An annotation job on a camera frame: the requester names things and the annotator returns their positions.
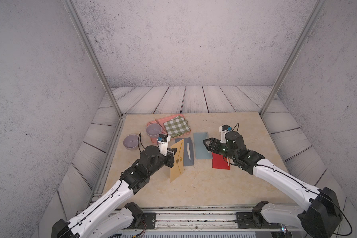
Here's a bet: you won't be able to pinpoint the right aluminium frame post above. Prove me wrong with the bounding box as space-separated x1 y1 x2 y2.
259 0 327 118

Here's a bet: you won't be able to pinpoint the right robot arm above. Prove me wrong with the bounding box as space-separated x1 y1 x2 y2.
203 130 344 238

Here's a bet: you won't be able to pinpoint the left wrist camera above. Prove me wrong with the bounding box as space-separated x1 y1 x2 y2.
157 134 171 156

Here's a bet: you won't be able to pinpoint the aluminium frame post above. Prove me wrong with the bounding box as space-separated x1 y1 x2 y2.
259 0 327 118
62 0 123 118

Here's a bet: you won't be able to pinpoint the lilac bowl on table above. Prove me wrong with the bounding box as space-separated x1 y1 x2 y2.
123 134 140 150

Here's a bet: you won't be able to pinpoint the grey envelope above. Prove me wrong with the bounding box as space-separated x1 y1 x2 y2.
175 137 194 167

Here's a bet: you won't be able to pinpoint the red envelope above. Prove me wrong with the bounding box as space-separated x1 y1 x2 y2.
212 153 231 170

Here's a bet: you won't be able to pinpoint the green checkered cloth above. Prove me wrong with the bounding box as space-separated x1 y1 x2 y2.
164 116 190 138

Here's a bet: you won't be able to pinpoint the yellow envelope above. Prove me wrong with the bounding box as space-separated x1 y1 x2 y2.
170 140 184 182

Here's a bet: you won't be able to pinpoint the left aluminium frame post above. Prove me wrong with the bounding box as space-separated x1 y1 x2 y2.
62 0 123 118

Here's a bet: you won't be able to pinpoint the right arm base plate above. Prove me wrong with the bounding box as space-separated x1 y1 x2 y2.
235 201 281 229

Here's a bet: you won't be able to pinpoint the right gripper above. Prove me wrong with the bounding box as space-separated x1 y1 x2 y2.
202 137 238 162

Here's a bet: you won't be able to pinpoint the lilac bowl on tray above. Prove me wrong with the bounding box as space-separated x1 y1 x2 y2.
146 124 162 138

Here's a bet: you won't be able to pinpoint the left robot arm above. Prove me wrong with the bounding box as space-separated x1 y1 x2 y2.
51 145 177 238

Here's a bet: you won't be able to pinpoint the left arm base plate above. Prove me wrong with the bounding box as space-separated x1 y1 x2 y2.
125 202 156 230

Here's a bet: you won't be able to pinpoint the light blue envelope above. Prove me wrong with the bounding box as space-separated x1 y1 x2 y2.
193 132 212 160

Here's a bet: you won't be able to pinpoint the aluminium front rail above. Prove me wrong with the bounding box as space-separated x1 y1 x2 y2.
66 208 331 238

